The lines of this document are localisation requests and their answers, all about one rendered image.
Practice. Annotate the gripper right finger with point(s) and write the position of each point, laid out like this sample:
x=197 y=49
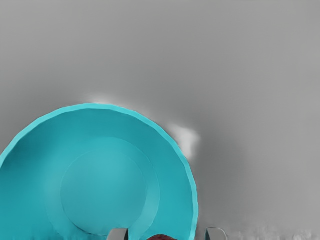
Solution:
x=216 y=234

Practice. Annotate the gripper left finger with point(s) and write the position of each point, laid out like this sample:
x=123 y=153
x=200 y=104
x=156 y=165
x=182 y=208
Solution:
x=118 y=235

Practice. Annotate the red fruit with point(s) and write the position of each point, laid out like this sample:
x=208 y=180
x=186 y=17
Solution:
x=162 y=237

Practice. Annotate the teal bowl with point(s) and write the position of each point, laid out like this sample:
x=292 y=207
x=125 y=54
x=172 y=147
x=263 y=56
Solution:
x=100 y=162

